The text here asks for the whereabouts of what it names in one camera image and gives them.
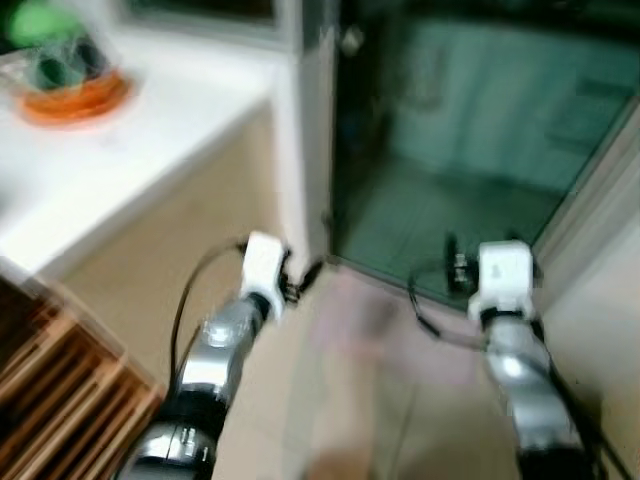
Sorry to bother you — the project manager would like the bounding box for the dark glass door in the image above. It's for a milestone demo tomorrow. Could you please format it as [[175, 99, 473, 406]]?
[[330, 0, 640, 301]]

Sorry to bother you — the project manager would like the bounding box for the round metal door knob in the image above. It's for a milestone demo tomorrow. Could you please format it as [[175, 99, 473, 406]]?
[[340, 25, 363, 56]]

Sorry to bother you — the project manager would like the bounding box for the wooden slatted wine rack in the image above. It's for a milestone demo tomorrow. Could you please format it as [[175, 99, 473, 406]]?
[[0, 275, 166, 480]]

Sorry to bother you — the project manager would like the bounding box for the orange bowl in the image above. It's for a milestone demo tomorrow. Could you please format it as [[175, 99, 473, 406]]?
[[15, 65, 133, 126]]

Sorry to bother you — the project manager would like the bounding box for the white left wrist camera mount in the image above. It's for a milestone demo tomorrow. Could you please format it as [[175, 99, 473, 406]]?
[[240, 232, 291, 321]]

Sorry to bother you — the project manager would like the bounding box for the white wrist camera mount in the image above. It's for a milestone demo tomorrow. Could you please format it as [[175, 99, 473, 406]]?
[[468, 242, 536, 319], [240, 232, 291, 321]]

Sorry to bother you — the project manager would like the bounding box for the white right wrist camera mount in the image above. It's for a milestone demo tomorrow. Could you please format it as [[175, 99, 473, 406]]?
[[468, 242, 536, 319]]

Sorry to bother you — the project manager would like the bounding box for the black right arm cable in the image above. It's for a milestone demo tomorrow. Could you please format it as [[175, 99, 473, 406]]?
[[408, 262, 631, 480]]

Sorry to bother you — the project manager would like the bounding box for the white door frame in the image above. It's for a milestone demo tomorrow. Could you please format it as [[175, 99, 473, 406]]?
[[275, 0, 336, 261]]

